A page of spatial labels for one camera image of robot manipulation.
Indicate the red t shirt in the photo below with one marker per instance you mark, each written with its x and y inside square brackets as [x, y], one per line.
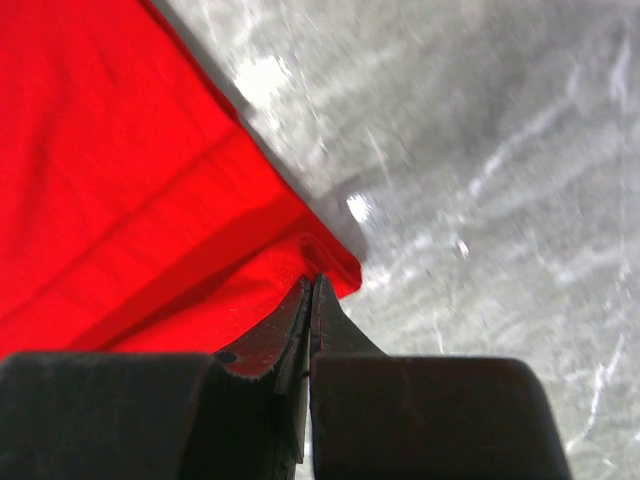
[137, 213]

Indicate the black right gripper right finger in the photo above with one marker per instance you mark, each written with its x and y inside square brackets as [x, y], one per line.
[377, 416]

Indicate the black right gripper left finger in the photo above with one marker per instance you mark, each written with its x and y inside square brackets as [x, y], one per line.
[238, 413]

